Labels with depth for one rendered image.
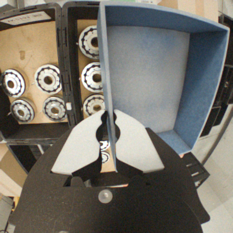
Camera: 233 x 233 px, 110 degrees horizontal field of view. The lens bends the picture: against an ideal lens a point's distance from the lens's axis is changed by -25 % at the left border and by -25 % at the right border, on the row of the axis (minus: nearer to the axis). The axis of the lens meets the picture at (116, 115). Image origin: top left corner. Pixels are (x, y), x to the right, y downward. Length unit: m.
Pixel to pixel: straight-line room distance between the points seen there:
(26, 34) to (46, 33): 0.07
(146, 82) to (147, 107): 0.05
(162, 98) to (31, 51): 0.42
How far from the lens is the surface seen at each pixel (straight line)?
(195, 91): 0.21
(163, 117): 0.23
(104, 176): 0.75
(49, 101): 0.43
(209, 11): 0.61
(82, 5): 0.32
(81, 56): 0.40
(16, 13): 0.38
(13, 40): 0.49
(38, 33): 0.45
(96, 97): 0.39
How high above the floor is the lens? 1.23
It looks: 58 degrees down
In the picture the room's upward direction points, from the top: 160 degrees clockwise
